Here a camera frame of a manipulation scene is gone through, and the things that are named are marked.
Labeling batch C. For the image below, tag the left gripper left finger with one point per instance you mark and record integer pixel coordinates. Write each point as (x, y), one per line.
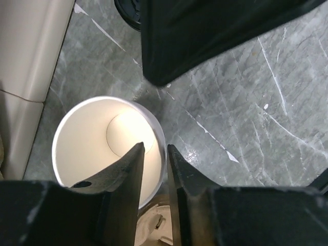
(100, 210)

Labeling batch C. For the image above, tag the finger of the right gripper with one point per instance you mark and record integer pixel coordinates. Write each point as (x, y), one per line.
(177, 36)

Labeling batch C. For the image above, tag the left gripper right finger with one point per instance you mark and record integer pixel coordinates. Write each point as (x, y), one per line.
(205, 213)

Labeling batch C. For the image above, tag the black plastic cup lid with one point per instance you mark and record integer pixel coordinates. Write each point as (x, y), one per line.
(129, 10)

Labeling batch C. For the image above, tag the black white paper cup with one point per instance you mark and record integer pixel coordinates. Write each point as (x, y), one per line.
(98, 132)

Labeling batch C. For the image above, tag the cream three-tier shelf rack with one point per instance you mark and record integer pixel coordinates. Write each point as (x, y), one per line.
(32, 33)

